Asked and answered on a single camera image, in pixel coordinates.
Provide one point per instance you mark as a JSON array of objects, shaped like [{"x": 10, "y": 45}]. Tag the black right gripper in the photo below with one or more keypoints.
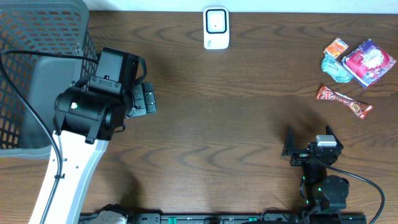
[{"x": 306, "y": 154}]

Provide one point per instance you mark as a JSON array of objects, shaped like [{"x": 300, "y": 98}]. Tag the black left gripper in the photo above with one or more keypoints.
[{"x": 144, "y": 99}]

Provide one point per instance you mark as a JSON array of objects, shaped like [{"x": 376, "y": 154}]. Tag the orange tissue pack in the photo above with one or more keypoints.
[{"x": 336, "y": 48}]

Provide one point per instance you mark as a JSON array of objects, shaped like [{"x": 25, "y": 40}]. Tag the white barcode scanner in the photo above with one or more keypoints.
[{"x": 216, "y": 28}]

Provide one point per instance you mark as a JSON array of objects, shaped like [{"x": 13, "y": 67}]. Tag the purple red snack bag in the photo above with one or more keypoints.
[{"x": 368, "y": 63}]

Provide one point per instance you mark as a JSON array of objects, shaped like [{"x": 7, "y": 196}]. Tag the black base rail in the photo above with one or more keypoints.
[{"x": 155, "y": 218}]

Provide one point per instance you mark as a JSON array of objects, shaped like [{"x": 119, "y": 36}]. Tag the green flushable wipes pack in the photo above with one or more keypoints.
[{"x": 338, "y": 72}]

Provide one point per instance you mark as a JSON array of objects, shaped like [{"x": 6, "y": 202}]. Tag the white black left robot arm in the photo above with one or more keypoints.
[{"x": 86, "y": 117}]

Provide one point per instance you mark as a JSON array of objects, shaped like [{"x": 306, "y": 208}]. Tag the orange brown candy wrapper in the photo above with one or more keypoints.
[{"x": 358, "y": 108}]

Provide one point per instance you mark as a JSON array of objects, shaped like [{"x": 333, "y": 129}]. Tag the grey plastic mesh basket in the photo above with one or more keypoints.
[{"x": 51, "y": 50}]

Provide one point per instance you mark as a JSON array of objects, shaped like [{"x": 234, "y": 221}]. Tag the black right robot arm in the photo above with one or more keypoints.
[{"x": 324, "y": 193}]

